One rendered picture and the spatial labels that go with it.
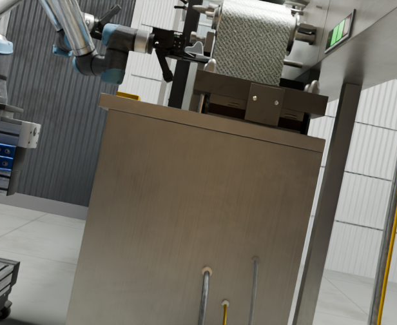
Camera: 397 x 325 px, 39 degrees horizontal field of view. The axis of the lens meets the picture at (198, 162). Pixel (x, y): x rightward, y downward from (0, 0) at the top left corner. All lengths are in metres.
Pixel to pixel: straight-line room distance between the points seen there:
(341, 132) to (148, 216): 0.81
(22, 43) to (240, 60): 3.56
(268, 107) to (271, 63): 0.27
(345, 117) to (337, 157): 0.15
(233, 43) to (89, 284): 0.89
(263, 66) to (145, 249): 0.72
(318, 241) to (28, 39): 3.74
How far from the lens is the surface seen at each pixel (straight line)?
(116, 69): 1.85
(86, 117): 5.05
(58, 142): 5.08
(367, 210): 5.24
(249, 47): 1.89
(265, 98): 1.65
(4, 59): 2.12
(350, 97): 2.07
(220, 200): 1.60
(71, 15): 1.90
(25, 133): 2.04
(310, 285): 2.08
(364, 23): 1.38
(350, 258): 5.26
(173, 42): 1.86
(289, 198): 1.62
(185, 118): 1.59
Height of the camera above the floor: 0.79
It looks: 1 degrees down
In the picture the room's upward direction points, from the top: 12 degrees clockwise
